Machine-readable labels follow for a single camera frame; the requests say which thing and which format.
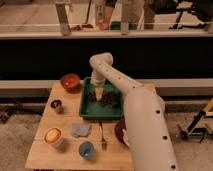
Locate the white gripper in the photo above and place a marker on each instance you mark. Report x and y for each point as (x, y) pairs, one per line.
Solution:
(98, 81)

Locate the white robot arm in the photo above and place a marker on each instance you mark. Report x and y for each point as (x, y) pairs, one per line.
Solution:
(150, 143)

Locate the small metal cup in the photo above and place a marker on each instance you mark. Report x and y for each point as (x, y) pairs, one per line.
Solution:
(56, 105)

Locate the blue cup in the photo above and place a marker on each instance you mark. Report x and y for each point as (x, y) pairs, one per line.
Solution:
(86, 150)

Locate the white cup orange inside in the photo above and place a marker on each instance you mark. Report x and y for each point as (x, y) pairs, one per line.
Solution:
(54, 137)

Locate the dark grape bunch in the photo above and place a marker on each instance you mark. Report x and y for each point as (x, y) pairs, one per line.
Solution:
(108, 98)

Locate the green plastic tray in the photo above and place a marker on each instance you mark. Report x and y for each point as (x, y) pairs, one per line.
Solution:
(94, 110)

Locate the orange bowl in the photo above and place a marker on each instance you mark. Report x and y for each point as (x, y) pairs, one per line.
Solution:
(70, 81)

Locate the dark red plate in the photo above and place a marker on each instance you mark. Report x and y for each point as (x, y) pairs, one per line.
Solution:
(118, 130)

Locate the grey-blue folded cloth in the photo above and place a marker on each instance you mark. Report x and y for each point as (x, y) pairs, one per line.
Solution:
(80, 130)

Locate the banana on plate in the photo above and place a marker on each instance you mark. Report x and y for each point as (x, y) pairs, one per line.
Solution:
(125, 137)

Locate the metal fork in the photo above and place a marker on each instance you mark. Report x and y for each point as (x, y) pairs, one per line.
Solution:
(103, 141)

